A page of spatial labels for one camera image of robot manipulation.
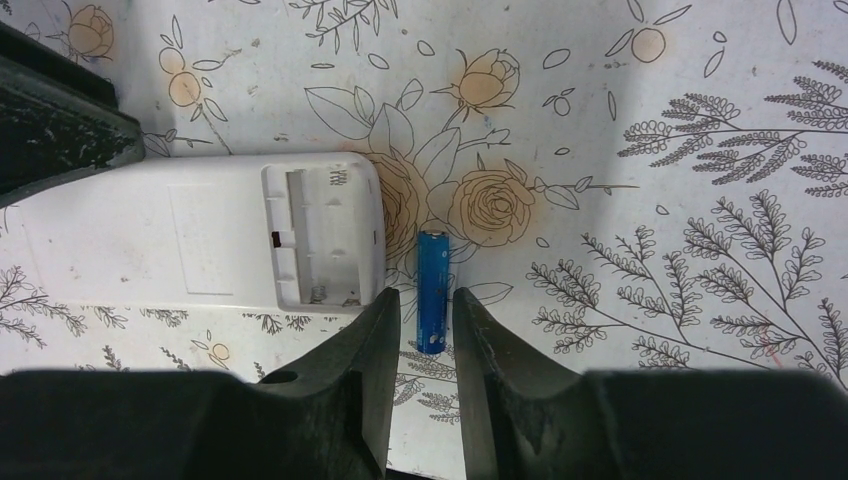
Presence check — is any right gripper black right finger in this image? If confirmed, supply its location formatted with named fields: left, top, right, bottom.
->
left=452, top=288, right=847, bottom=479

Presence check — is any blue AAA battery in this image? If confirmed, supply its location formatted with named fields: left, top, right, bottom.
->
left=416, top=230, right=449, bottom=355

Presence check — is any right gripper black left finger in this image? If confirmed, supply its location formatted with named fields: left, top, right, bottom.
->
left=1, top=288, right=400, bottom=479

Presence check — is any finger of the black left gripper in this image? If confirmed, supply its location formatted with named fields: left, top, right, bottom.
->
left=1, top=25, right=145, bottom=207

